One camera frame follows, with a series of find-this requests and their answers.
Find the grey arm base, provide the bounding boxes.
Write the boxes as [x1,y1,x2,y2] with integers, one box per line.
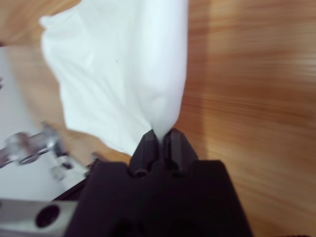
[37,120,75,173]

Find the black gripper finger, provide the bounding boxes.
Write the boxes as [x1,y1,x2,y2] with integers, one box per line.
[161,128,198,177]
[129,129,161,177]

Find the white Unitree t-shirt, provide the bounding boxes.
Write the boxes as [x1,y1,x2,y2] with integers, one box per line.
[38,0,191,158]

